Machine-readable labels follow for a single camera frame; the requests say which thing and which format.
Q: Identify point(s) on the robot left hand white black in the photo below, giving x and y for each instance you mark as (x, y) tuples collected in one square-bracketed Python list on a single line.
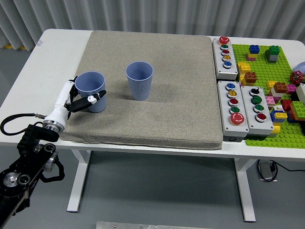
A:
[(59, 105)]

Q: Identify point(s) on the blue ribbed plastic cup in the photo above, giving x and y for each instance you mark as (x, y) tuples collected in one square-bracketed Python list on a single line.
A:
[(91, 83), (140, 88)]

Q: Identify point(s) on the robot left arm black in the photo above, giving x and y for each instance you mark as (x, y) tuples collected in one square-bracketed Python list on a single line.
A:
[(31, 138)]

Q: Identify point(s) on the yellow black floor tape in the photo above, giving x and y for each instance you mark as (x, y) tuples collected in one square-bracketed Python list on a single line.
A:
[(14, 46)]

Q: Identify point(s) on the white table leg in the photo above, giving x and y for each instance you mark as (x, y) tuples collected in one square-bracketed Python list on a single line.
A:
[(245, 190), (78, 181)]

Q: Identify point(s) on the grey-brown fabric mat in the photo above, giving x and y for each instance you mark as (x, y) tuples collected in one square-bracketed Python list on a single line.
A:
[(166, 95)]

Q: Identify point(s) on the grey pleated curtain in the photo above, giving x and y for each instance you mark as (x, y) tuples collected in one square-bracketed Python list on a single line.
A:
[(166, 14)]

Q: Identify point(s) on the grey five-button control box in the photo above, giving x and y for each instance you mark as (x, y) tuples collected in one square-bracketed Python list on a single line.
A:
[(225, 114), (232, 71)]

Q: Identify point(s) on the brown toy brick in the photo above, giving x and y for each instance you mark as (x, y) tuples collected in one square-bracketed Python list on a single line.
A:
[(250, 77), (280, 87)]

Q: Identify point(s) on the pink toy brick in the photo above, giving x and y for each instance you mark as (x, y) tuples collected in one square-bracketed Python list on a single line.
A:
[(269, 100), (250, 58)]

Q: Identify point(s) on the green toy brick baseplate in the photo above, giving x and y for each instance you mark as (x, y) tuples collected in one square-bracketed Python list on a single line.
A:
[(262, 69)]

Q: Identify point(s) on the grey control box black knob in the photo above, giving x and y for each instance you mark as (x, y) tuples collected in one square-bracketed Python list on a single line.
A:
[(267, 124)]

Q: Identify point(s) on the blue and yellow toy brick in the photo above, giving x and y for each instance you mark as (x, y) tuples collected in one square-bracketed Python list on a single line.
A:
[(274, 117)]

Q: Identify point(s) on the grey power adapter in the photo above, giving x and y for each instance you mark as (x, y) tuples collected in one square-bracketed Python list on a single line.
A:
[(265, 171)]

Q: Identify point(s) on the grey toy brick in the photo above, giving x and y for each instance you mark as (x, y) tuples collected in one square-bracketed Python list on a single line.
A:
[(272, 58)]

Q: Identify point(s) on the small white printed brick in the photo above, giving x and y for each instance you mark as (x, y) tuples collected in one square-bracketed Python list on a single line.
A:
[(277, 109)]

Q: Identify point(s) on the white toy brick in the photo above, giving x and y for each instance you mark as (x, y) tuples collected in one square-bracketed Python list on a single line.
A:
[(277, 94)]

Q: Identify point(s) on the red toy brick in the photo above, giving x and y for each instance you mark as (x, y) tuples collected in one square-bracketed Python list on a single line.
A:
[(286, 105)]

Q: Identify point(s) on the magenta toy brick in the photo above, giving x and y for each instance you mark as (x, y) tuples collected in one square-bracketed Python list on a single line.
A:
[(291, 89)]

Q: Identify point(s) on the large green toy brick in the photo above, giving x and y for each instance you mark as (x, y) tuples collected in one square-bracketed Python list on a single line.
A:
[(297, 107)]

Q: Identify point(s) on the white box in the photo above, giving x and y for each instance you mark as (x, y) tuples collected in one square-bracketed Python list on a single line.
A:
[(301, 91)]

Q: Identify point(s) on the pale blue bowl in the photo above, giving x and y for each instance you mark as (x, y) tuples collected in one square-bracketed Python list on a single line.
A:
[(301, 66)]

